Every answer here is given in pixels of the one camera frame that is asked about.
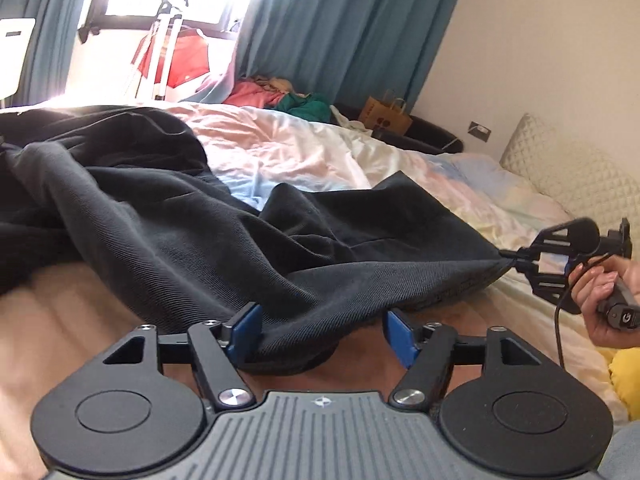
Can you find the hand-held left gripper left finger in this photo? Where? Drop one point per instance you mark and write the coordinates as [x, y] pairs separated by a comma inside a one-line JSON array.
[[247, 334]]

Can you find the white garment steamer stand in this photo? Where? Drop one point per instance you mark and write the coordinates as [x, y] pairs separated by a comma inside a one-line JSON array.
[[162, 50]]

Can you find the mauve sheer cloth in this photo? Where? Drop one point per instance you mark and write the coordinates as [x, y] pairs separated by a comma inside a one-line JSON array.
[[220, 80]]

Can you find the black armchair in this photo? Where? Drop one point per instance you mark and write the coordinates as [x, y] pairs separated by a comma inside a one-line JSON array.
[[430, 135]]

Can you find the white cloth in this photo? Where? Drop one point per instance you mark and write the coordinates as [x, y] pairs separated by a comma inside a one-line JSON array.
[[350, 121]]

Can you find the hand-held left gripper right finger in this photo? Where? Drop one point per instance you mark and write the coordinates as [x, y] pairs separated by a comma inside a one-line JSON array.
[[400, 336]]

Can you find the green cloth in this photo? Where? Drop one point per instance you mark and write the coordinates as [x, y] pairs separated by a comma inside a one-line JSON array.
[[307, 106]]

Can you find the blue curtain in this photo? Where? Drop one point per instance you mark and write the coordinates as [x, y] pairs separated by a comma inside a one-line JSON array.
[[45, 25], [350, 25]]

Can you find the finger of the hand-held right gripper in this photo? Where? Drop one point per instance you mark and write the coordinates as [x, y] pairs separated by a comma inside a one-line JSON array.
[[525, 251], [545, 291]]

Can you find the pink cloth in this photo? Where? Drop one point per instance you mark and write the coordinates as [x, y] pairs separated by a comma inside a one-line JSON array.
[[247, 94]]

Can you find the small black object on windowsill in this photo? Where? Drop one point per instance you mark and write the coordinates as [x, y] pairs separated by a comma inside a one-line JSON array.
[[87, 31]]

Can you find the brown paper bag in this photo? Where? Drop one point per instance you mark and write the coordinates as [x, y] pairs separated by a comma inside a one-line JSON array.
[[385, 117]]

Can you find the white chair with dark frame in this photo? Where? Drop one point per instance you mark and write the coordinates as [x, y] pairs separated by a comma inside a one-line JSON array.
[[12, 55]]

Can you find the pastel pillow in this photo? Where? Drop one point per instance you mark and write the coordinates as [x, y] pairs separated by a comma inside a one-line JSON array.
[[505, 185]]

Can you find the person's right hand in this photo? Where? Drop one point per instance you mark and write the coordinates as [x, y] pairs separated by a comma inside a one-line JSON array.
[[592, 285]]

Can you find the pastel bed sheet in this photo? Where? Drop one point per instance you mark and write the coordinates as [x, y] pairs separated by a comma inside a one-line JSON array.
[[310, 145]]

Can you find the red cloth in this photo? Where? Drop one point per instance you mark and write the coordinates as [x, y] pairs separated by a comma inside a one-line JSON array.
[[187, 57]]

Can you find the white quilted pillow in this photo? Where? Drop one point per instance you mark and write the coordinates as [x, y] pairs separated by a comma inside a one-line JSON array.
[[565, 175]]

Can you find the wall socket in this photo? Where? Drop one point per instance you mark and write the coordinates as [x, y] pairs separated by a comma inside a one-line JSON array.
[[479, 130]]

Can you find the yellow cloth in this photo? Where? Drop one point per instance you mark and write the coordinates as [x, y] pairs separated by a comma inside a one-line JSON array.
[[626, 375]]

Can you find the tan cloth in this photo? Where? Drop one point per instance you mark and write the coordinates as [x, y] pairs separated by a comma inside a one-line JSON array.
[[277, 85]]

